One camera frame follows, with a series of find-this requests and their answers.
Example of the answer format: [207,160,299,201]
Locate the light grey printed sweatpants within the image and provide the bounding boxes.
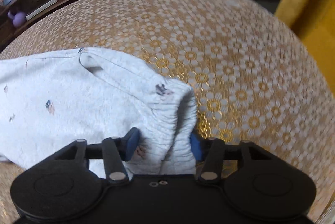
[1,48,197,175]

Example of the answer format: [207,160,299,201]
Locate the gold floral lace tablecloth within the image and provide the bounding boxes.
[1,0,334,223]

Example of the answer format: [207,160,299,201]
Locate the white flat box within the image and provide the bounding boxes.
[26,0,58,21]

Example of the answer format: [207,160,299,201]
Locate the purple kettlebell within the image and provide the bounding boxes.
[7,9,27,29]

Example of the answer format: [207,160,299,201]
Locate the yellow chair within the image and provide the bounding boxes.
[275,0,334,92]

